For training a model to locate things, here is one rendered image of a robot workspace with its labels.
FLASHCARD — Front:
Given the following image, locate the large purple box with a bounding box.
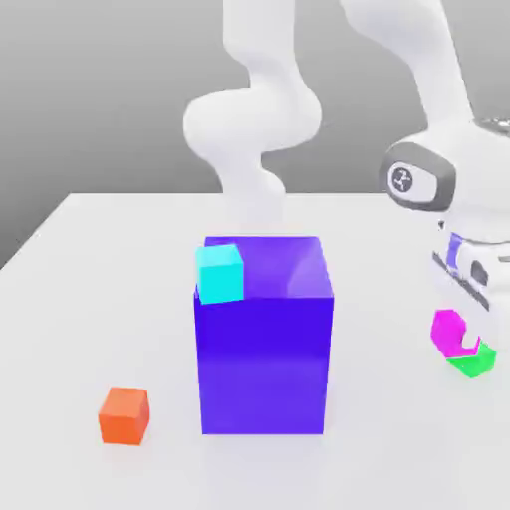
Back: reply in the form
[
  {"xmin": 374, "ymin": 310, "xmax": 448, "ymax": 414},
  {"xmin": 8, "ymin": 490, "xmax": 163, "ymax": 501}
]
[{"xmin": 192, "ymin": 235, "xmax": 335, "ymax": 436}]

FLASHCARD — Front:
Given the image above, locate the small magenta cube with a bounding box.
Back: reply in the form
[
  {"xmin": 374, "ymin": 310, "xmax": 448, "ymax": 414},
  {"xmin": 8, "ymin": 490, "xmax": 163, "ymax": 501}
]
[{"xmin": 429, "ymin": 309, "xmax": 482, "ymax": 359}]

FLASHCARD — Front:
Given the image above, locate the small green cube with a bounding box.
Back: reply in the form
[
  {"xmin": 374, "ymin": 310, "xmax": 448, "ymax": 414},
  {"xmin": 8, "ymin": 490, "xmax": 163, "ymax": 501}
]
[{"xmin": 445, "ymin": 340, "xmax": 498, "ymax": 379}]

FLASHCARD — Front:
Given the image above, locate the small cyan cube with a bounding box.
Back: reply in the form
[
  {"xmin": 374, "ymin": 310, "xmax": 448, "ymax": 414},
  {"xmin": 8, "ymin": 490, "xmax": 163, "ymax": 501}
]
[{"xmin": 194, "ymin": 243, "xmax": 245, "ymax": 306}]

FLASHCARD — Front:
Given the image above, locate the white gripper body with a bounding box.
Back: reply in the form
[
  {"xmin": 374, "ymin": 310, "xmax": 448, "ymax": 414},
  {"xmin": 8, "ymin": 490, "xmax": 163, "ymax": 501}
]
[{"xmin": 430, "ymin": 248, "xmax": 499, "ymax": 321}]

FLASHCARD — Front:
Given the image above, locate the small orange cube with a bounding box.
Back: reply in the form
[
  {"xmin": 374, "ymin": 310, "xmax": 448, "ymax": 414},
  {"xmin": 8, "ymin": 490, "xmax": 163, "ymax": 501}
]
[{"xmin": 98, "ymin": 387, "xmax": 151, "ymax": 446}]

